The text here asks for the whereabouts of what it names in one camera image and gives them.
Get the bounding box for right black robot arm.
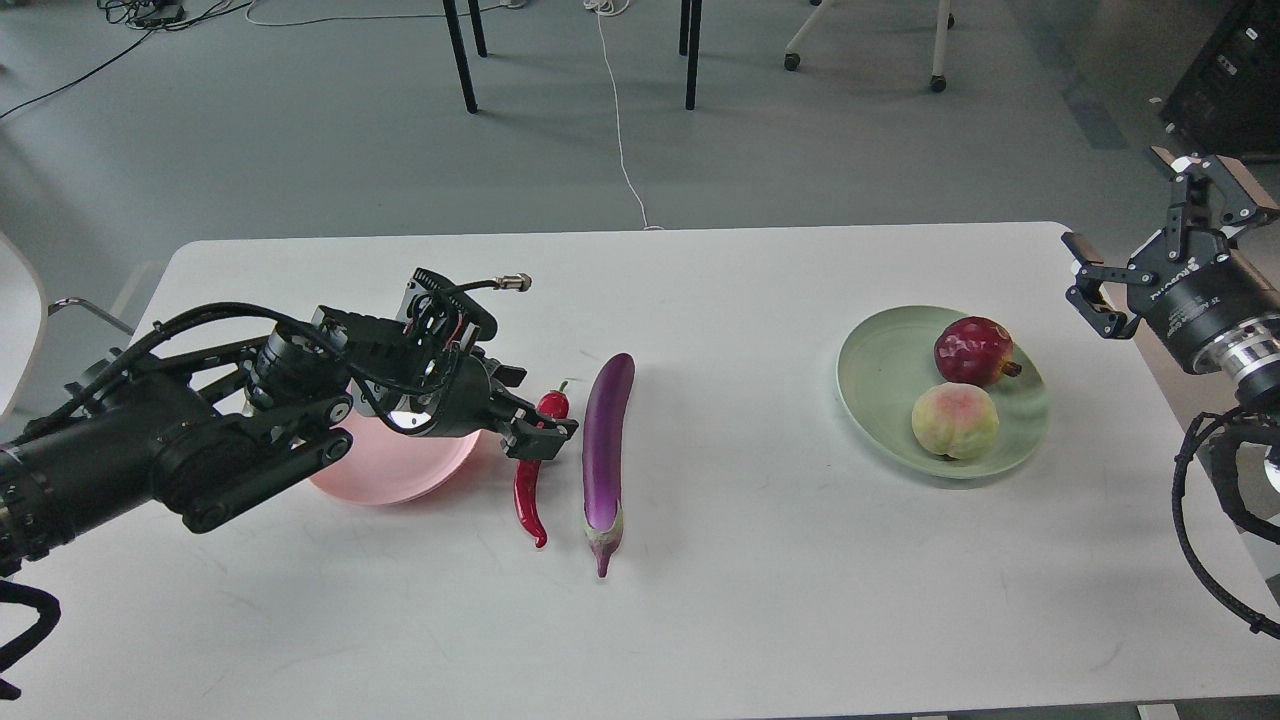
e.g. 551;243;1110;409
1062;146;1279;638

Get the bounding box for red pomegranate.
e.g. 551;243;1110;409
933;316;1023;388

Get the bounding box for green pink peach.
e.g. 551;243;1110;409
910;382;1000;460

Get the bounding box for purple eggplant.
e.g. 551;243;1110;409
581;354;635;579

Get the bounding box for white floor cable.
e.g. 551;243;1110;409
584;0;666;232

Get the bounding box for black floor cables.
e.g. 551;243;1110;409
0;0;261;123

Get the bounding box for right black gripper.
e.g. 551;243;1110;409
1061;146;1279;379

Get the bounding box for green plate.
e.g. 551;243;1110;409
836;305;1051;487

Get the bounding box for black equipment case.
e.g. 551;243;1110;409
1160;1;1279;161

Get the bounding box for white chair at left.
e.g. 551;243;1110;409
1;234;134;420

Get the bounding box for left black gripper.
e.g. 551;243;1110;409
383;350;579;461

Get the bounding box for pink plate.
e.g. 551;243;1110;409
308;414;485;506

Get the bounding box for black table legs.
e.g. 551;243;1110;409
442;0;705;114

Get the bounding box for white rolling chair base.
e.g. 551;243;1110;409
783;1;955;94

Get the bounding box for red chili pepper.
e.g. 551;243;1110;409
512;380;570;550

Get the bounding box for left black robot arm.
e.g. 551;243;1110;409
1;268;579;667

